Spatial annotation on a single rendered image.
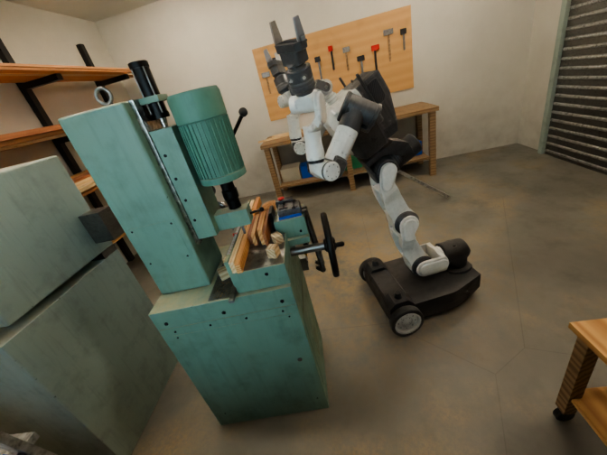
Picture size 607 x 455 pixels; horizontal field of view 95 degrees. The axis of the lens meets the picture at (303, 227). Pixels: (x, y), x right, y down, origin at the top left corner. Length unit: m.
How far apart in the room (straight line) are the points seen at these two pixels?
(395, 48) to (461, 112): 1.27
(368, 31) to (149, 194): 3.65
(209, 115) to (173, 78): 3.71
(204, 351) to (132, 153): 0.83
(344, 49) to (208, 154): 3.39
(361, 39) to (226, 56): 1.77
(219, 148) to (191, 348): 0.83
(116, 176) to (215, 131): 0.37
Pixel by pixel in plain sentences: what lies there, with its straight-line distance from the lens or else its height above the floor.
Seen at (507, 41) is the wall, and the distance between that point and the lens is 4.84.
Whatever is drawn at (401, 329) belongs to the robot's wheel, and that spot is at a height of 0.05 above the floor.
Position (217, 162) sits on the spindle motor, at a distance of 1.03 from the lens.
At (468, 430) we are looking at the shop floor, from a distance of 1.64.
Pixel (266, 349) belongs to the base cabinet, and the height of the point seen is 0.49.
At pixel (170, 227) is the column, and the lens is 1.14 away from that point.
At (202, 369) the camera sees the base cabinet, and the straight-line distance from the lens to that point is 1.46.
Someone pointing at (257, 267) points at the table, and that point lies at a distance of 1.04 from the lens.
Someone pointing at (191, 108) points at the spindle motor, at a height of 1.45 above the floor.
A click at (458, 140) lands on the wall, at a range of 4.77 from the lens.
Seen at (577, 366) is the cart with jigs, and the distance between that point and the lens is 1.47.
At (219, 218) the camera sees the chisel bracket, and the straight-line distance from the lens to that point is 1.15.
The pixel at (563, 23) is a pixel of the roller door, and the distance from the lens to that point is 4.43.
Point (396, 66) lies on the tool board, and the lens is 4.34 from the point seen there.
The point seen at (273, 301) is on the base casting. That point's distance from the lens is 1.11.
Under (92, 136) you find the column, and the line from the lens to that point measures 1.14.
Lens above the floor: 1.45
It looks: 27 degrees down
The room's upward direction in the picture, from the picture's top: 14 degrees counter-clockwise
